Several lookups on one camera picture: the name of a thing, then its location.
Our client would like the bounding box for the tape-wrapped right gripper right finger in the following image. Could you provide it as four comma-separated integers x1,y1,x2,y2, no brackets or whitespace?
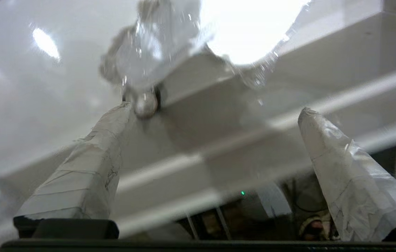
298,107,396,242

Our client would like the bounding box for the cream cabinet drawer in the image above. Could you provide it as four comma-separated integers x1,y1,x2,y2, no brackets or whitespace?
0,0,396,242

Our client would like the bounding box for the black tape ring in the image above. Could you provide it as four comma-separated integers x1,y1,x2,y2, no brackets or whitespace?
124,86,162,119

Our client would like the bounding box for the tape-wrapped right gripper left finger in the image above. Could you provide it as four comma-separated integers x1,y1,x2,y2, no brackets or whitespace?
13,101,136,239

